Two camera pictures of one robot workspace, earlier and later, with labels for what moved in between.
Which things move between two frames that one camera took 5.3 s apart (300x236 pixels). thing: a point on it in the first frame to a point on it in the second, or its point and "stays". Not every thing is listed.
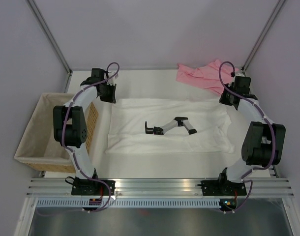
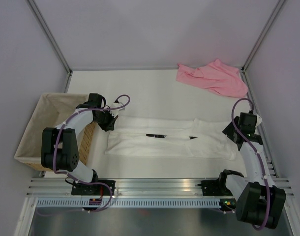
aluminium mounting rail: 62,188 stays
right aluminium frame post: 268,26 stays
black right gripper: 223,99 to 228,131
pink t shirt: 207,77 stays
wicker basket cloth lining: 39,145 stays
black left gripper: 111,99 to 110,126
